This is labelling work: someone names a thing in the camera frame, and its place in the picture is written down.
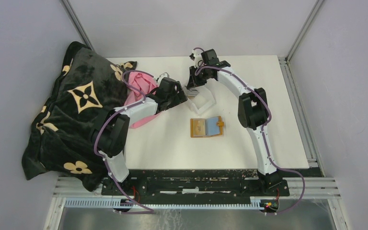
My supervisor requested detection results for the purple cable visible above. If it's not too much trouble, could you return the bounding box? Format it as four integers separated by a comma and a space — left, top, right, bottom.
93, 69, 156, 217
193, 47, 306, 215

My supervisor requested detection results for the white plastic tray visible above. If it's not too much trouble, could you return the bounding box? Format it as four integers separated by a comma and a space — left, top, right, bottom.
184, 86, 216, 115

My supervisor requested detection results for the yellow leather card holder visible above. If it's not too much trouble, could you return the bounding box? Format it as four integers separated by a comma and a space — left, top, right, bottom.
190, 116, 225, 138

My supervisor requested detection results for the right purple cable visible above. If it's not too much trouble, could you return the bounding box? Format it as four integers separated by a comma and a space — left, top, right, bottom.
193, 47, 306, 215

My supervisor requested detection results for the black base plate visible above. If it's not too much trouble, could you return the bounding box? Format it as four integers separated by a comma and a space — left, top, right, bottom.
101, 169, 322, 206

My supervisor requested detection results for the aluminium frame rail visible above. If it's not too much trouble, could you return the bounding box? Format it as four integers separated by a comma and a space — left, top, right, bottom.
278, 57, 341, 199

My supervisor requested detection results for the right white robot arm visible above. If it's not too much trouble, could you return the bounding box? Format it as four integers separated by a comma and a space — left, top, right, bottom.
186, 47, 277, 196

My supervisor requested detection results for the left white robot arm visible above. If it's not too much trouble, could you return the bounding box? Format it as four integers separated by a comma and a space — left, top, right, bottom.
89, 78, 187, 195

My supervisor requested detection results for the pink cloth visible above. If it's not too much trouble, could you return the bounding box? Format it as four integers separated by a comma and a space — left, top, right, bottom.
124, 71, 162, 129

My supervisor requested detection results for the black floral blanket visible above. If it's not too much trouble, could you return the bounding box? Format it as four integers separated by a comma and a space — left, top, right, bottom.
21, 41, 138, 191

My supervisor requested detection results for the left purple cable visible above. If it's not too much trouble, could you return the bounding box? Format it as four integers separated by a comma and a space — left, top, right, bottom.
93, 69, 156, 217

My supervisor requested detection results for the stack of credit cards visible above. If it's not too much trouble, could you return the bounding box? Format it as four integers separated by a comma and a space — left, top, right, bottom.
186, 89, 199, 98

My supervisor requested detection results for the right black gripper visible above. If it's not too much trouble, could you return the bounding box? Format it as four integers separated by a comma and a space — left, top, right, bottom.
186, 65, 208, 89

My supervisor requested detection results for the gold vip card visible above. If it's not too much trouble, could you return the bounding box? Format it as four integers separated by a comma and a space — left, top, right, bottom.
191, 119, 206, 137

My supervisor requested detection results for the white slotted cable duct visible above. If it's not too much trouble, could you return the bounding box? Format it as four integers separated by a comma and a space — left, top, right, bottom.
64, 198, 264, 210

